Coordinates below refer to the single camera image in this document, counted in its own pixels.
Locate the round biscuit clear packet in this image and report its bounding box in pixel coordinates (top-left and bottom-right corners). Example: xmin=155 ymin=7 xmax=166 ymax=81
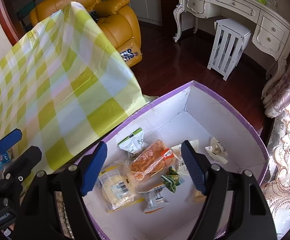
xmin=185 ymin=189 xmax=206 ymax=204

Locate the white slatted stool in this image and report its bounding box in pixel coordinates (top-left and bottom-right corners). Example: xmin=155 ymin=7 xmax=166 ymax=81
xmin=207 ymin=18 xmax=251 ymax=80

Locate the grey white snack packet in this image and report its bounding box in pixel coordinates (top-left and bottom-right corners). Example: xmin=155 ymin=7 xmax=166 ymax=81
xmin=138 ymin=184 xmax=170 ymax=214

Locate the white purple storage box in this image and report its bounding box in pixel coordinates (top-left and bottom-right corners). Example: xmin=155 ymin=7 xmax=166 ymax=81
xmin=84 ymin=81 xmax=269 ymax=239

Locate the white ornate dressing table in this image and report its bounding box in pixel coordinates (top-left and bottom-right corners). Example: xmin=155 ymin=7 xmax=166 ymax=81
xmin=173 ymin=0 xmax=290 ymax=99

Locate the dark green snack packet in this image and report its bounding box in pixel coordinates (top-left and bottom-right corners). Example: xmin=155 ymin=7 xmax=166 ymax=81
xmin=161 ymin=166 xmax=185 ymax=193

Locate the round cracker packet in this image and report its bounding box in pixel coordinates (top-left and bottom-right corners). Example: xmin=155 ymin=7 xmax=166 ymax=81
xmin=98 ymin=162 xmax=144 ymax=213

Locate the green white snack packet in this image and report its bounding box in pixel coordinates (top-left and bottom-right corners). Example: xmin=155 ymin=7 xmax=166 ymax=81
xmin=118 ymin=128 xmax=148 ymax=159

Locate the bread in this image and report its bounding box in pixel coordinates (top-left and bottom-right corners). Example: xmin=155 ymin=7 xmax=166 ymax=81
xmin=127 ymin=139 xmax=176 ymax=183

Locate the green checkered tablecloth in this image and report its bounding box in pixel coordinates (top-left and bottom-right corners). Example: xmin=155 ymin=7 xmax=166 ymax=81
xmin=0 ymin=2 xmax=146 ymax=173

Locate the white nut snack packet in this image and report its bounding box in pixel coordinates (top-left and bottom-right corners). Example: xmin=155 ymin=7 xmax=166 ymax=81
xmin=172 ymin=139 xmax=199 ymax=176

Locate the blue cartoon snack packet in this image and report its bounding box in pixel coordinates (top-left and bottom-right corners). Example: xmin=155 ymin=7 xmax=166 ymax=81
xmin=0 ymin=152 xmax=11 ymax=180

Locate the pink lace curtain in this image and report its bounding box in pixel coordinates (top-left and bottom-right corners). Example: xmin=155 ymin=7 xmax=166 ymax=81
xmin=262 ymin=64 xmax=290 ymax=238

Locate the yellow leather armchair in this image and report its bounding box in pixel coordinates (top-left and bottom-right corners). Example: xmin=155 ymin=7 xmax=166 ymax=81
xmin=30 ymin=0 xmax=142 ymax=67

